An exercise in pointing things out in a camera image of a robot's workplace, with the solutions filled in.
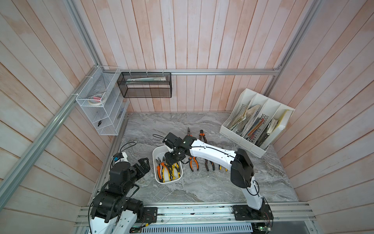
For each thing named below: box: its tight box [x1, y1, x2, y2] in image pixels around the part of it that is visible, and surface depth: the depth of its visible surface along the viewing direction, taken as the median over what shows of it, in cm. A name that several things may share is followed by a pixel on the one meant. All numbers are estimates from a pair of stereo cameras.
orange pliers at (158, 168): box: [155, 156, 163, 183], surface depth 90 cm
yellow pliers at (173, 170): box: [171, 162, 181, 180], surface depth 89 cm
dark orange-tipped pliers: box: [199, 129, 207, 144], surface depth 107 cm
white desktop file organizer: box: [219, 88, 296, 159], surface depth 96 cm
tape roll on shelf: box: [88, 95, 103, 106], surface depth 75 cm
